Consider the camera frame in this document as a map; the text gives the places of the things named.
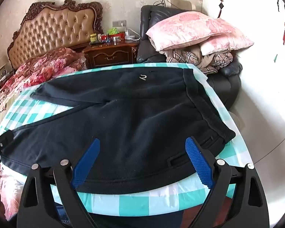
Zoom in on dark wooden nightstand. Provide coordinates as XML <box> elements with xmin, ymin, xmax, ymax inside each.
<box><xmin>82</xmin><ymin>39</ymin><xmax>140</xmax><ymax>69</ymax></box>

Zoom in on black leather armchair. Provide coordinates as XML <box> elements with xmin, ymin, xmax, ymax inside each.
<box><xmin>136</xmin><ymin>5</ymin><xmax>243</xmax><ymax>107</ymax></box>

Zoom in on black garment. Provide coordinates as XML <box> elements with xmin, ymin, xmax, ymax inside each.
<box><xmin>0</xmin><ymin>61</ymin><xmax>254</xmax><ymax>218</ymax></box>

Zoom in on red hanging wall ornament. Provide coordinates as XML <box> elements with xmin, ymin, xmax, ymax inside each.
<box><xmin>216</xmin><ymin>2</ymin><xmax>225</xmax><ymax>18</ymax></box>

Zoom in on tufted leather bed headboard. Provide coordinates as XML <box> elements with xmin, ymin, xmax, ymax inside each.
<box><xmin>7</xmin><ymin>0</ymin><xmax>104</xmax><ymax>70</ymax></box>

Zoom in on black pants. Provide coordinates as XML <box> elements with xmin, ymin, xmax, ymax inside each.
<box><xmin>0</xmin><ymin>67</ymin><xmax>236</xmax><ymax>195</ymax></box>

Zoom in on white power strip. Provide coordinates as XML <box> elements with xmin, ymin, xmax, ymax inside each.
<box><xmin>124</xmin><ymin>28</ymin><xmax>140</xmax><ymax>41</ymax></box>

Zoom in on large pink floral pillow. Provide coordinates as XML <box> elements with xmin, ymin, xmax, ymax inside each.
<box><xmin>145</xmin><ymin>11</ymin><xmax>240</xmax><ymax>52</ymax></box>

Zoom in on beige cushion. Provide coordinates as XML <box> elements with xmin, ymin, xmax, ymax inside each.
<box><xmin>165</xmin><ymin>0</ymin><xmax>196</xmax><ymax>13</ymax></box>

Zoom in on floral bed quilt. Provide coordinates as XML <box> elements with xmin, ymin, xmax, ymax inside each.
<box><xmin>0</xmin><ymin>47</ymin><xmax>88</xmax><ymax>224</ymax></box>

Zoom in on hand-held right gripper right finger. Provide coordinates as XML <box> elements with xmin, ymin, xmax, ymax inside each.
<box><xmin>185</xmin><ymin>136</ymin><xmax>269</xmax><ymax>228</ymax></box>

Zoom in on plaid blanket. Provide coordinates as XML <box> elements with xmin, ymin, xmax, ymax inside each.
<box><xmin>165</xmin><ymin>45</ymin><xmax>234</xmax><ymax>74</ymax></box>

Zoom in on small pink floral pillow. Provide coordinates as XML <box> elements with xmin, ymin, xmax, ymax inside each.
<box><xmin>199</xmin><ymin>32</ymin><xmax>254</xmax><ymax>55</ymax></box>

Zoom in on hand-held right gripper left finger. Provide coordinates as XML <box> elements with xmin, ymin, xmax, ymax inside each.
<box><xmin>17</xmin><ymin>138</ymin><xmax>101</xmax><ymax>228</ymax></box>

